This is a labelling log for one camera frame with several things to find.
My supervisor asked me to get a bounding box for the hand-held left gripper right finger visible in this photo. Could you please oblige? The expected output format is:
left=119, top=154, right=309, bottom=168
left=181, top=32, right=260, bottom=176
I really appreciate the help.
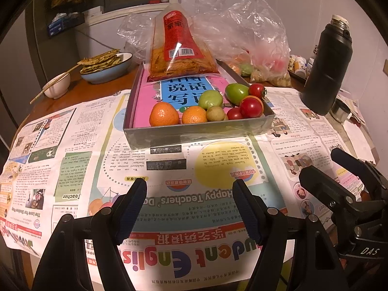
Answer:
left=232, top=179, right=343, bottom=291

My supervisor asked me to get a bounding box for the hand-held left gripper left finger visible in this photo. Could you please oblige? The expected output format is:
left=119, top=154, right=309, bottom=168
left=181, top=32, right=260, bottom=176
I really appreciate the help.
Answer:
left=32, top=177, right=148, bottom=291

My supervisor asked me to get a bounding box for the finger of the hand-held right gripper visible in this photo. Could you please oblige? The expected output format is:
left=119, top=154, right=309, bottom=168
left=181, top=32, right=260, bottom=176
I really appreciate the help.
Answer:
left=299, top=164, right=361, bottom=216
left=330, top=147, right=382, bottom=189

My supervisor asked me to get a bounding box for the grey cardboard box tray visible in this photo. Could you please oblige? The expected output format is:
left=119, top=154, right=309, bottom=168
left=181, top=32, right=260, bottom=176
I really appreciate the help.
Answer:
left=123, top=61, right=276, bottom=150

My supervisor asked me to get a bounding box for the small red tomato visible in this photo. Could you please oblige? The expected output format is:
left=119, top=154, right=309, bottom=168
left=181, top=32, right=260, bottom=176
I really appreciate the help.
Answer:
left=226, top=107, right=243, bottom=121

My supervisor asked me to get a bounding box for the kiwi fruit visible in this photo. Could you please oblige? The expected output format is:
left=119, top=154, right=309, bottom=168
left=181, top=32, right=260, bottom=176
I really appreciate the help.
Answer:
left=206, top=105, right=227, bottom=122

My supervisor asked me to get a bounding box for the orange mandarin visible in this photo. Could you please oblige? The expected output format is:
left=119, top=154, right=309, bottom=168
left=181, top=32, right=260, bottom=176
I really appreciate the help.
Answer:
left=149, top=101, right=180, bottom=127
left=181, top=105, right=208, bottom=125

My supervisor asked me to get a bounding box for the round green fruit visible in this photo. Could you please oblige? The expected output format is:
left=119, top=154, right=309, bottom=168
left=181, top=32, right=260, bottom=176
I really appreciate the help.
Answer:
left=198, top=89, right=225, bottom=110

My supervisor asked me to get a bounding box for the oval green fruit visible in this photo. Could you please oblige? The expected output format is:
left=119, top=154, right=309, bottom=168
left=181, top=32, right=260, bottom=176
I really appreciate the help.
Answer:
left=225, top=83, right=250, bottom=104

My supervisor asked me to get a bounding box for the bag of tan fruits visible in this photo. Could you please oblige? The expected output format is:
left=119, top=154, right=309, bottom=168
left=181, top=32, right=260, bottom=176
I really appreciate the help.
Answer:
left=270, top=73, right=291, bottom=88
left=250, top=70, right=269, bottom=83

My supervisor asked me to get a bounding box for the colourful title newspaper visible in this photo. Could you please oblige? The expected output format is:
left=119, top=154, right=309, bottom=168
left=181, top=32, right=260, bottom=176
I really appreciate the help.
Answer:
left=0, top=89, right=304, bottom=282

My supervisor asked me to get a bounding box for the small metal cup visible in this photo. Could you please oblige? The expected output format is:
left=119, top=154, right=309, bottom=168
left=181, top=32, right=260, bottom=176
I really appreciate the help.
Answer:
left=330, top=97, right=354, bottom=123

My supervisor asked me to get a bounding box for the black thermos bottle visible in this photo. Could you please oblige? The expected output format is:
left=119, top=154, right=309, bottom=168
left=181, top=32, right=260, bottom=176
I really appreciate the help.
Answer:
left=299, top=15, right=354, bottom=116

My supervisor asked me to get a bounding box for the pink and blue book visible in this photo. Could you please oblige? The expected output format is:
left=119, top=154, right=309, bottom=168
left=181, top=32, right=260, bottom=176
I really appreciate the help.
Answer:
left=133, top=74, right=243, bottom=128

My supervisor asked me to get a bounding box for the blue enamel bowl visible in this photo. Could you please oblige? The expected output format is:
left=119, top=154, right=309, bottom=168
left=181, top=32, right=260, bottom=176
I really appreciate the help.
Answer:
left=80, top=52, right=134, bottom=85

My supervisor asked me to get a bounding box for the small white bowl with chopsticks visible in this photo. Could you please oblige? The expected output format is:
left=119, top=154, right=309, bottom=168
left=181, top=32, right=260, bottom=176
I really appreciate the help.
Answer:
left=29, top=64, right=84, bottom=105

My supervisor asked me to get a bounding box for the stack of flat pancakes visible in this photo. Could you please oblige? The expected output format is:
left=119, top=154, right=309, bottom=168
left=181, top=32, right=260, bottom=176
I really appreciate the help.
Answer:
left=77, top=48, right=122, bottom=74

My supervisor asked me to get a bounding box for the red snack packet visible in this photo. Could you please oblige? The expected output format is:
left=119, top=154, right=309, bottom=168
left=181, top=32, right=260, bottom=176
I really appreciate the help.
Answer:
left=147, top=3, right=220, bottom=82

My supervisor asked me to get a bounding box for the clear plastic bag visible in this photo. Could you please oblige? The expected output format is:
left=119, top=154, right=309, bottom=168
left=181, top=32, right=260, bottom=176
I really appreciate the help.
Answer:
left=117, top=0, right=291, bottom=87

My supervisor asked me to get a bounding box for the grey refrigerator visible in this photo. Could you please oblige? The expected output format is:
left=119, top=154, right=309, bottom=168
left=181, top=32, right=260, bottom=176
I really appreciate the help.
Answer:
left=0, top=0, right=88, bottom=119

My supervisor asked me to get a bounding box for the blue packet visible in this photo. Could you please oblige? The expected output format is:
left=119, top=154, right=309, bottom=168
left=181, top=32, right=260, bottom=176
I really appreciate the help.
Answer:
left=47, top=16, right=85, bottom=37

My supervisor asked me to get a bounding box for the black hanging rack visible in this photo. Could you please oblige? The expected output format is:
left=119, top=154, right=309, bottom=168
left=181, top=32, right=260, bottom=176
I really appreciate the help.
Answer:
left=45, top=0, right=85, bottom=38

